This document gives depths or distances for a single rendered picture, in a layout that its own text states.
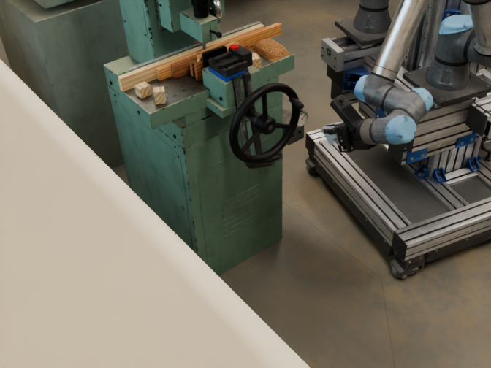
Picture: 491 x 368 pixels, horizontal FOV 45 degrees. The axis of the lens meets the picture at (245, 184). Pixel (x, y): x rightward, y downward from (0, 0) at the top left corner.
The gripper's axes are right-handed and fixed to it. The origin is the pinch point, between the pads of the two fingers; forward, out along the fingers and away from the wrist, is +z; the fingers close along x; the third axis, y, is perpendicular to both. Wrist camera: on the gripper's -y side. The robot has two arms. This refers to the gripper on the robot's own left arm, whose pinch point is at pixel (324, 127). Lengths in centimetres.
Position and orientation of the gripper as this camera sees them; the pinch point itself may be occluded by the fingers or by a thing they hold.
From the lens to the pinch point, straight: 191.2
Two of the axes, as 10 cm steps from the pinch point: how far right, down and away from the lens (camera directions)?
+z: -5.0, -0.5, 8.6
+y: 3.4, 9.1, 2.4
